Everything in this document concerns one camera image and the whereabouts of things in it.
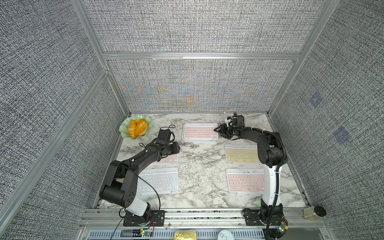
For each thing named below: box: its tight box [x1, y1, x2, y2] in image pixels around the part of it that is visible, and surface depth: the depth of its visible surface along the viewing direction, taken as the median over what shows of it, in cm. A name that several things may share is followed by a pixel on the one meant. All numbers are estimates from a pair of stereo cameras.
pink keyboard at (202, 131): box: [182, 122, 219, 142], surface depth 106 cm
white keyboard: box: [136, 167, 179, 195], surface depth 87 cm
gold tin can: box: [174, 230, 198, 240], surface depth 67 cm
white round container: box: [217, 229, 235, 240], surface depth 66 cm
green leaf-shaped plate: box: [119, 114, 152, 140], surface depth 104 cm
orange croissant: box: [128, 119, 148, 139], surface depth 102 cm
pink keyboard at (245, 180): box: [225, 168, 265, 194], surface depth 87 cm
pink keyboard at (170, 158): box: [153, 153, 179, 163], surface depth 94 cm
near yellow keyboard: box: [224, 144, 262, 164], surface depth 97 cm
